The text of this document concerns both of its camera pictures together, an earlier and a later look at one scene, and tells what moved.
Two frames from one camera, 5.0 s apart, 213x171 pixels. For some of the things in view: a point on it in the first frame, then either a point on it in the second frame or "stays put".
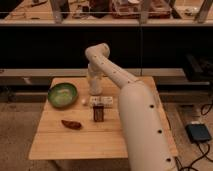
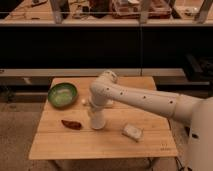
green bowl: x=62 y=95 stays put
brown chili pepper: x=71 y=124 stays put
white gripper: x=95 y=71 to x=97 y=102
